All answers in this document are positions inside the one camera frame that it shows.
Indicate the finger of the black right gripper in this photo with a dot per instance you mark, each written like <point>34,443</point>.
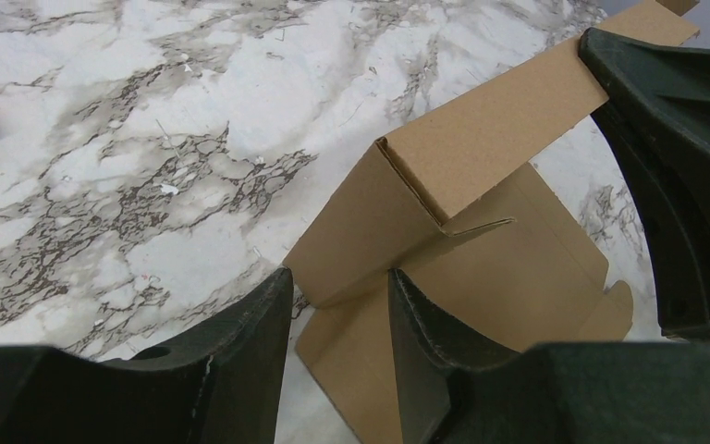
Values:
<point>656,121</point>

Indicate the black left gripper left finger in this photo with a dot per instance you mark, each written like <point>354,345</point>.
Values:
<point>217,382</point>

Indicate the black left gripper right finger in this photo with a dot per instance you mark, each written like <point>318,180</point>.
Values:
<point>457,386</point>

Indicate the brown cardboard box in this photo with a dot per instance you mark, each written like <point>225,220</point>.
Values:
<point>453,199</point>

